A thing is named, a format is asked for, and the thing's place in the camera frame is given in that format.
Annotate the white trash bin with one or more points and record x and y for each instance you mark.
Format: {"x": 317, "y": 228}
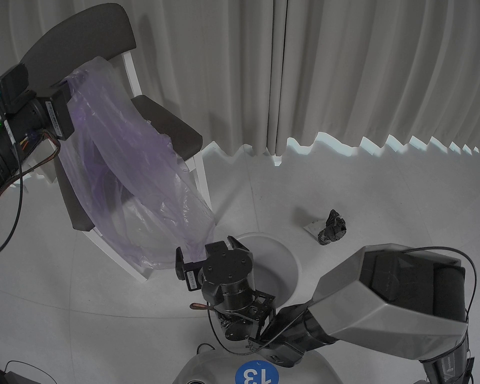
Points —
{"x": 273, "y": 258}

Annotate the purple plastic bag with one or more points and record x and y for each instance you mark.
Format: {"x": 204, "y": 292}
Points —
{"x": 123, "y": 150}

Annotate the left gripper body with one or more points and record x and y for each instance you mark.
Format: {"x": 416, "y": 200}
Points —
{"x": 33, "y": 118}

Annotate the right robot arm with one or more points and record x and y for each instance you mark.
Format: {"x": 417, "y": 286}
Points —
{"x": 375, "y": 300}

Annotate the white curtain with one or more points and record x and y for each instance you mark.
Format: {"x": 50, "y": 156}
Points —
{"x": 375, "y": 67}
{"x": 206, "y": 75}

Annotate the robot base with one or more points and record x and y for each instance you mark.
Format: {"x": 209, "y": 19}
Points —
{"x": 210, "y": 371}

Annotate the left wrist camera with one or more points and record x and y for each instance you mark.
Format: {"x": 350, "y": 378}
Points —
{"x": 15, "y": 80}

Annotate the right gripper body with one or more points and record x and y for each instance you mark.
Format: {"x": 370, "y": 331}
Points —
{"x": 193, "y": 273}

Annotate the dark grey white-framed chair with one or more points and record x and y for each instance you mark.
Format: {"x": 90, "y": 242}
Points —
{"x": 93, "y": 30}

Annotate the black plastic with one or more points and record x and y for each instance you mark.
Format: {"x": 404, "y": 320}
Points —
{"x": 333, "y": 228}

